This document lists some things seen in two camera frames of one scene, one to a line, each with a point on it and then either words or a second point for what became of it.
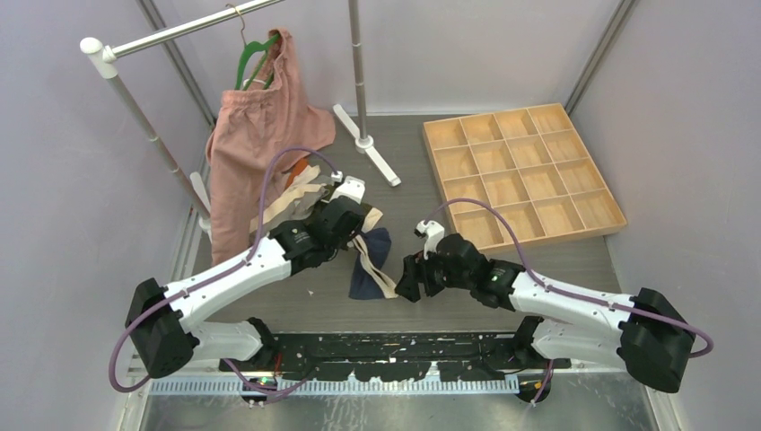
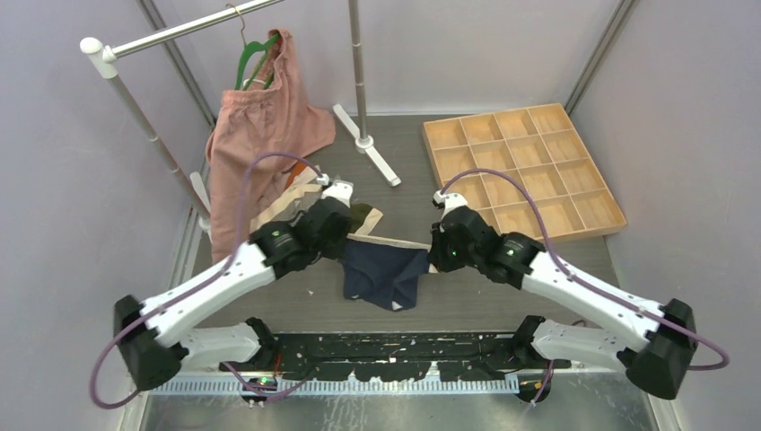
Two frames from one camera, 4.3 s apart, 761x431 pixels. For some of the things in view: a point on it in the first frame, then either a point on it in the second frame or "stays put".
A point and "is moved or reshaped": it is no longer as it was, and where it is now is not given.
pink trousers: x=253 y=130 stays put
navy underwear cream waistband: x=369 y=281 is moved or reshaped
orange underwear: x=295 y=170 stays put
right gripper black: x=414 y=267 → x=436 y=255
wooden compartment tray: x=531 y=164 stays put
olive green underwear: x=371 y=218 stays put
